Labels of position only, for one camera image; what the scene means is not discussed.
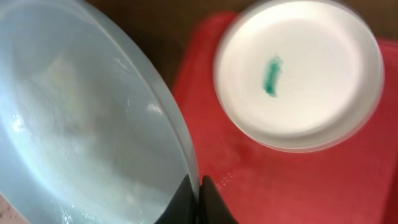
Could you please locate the red tray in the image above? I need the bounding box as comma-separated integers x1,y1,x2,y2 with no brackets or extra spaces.
174,12,397,223

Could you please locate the cream plate with green mark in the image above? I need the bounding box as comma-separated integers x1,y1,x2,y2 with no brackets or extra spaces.
213,1,384,152

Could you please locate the light blue plate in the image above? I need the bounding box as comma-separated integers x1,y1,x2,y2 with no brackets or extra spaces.
1,1,200,223

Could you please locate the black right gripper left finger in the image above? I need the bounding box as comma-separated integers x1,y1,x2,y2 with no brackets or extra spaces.
155,175,196,224

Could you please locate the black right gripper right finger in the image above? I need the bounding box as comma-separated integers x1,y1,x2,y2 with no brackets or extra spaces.
199,175,238,224

